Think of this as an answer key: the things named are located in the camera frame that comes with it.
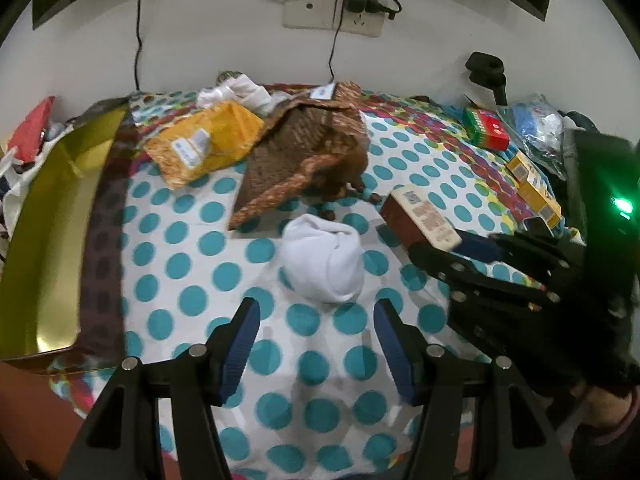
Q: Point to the polka dot cloth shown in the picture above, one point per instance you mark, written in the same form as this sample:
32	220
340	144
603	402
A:
200	270

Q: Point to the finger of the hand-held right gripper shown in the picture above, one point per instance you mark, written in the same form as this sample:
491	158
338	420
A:
500	310
477	246

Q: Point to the white sock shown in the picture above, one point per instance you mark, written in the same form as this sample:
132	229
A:
320	260

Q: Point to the green and red box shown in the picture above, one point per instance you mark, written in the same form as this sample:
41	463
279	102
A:
487	132

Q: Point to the plastic bag with blue contents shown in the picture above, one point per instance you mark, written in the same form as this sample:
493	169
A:
535	125

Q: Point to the black clamp mount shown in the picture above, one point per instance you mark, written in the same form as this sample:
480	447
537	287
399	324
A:
485	67

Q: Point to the white cloth bag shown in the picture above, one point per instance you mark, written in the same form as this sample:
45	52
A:
20	180

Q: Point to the person's right forearm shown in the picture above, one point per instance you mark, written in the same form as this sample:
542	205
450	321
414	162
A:
610	452

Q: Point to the white wall socket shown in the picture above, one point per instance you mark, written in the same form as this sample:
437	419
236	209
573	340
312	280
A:
367	25

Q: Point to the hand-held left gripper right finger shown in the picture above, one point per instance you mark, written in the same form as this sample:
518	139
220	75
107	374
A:
395	355

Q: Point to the yellow snack packet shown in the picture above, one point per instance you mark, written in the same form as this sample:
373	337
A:
225	130

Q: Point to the brown box with label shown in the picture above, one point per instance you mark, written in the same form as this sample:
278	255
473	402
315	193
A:
415	215

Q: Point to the brown patterned pouch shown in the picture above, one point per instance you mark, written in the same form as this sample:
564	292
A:
300	145

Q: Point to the white plastic bag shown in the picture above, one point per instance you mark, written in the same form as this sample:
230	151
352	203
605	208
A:
250	91

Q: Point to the person's right hand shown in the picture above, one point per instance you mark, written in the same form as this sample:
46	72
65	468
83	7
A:
602	407

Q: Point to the black flat device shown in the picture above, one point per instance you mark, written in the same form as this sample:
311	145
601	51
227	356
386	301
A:
95	110

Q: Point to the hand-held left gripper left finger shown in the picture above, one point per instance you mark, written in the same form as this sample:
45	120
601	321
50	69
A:
240	350

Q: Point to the red packet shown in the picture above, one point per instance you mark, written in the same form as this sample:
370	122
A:
30	125

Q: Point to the black angled plug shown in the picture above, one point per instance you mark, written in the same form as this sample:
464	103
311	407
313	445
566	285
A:
380	8

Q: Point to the clear plastic bag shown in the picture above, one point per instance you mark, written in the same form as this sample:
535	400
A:
212	96

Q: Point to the gold tin box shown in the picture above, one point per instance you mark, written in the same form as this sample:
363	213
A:
45	240

